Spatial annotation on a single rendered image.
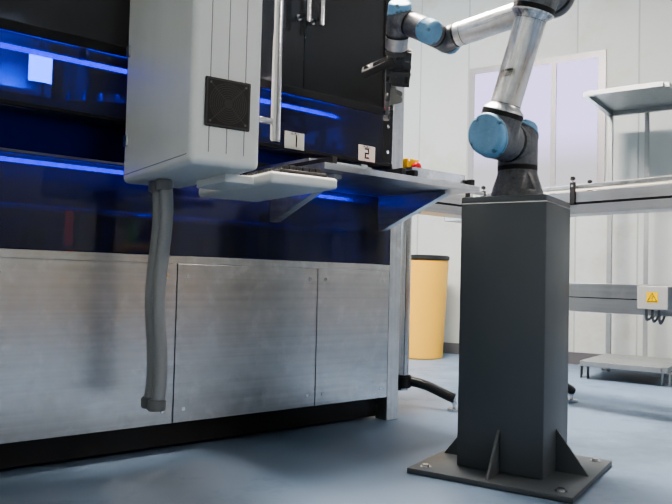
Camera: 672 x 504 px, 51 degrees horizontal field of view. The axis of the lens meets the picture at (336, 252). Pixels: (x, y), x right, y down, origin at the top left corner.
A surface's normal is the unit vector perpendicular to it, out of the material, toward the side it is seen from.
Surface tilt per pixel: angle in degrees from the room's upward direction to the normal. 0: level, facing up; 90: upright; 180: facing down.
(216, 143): 90
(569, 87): 90
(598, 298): 90
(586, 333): 90
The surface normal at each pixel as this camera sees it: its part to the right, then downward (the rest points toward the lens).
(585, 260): -0.54, -0.04
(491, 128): -0.68, 0.08
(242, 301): 0.64, -0.01
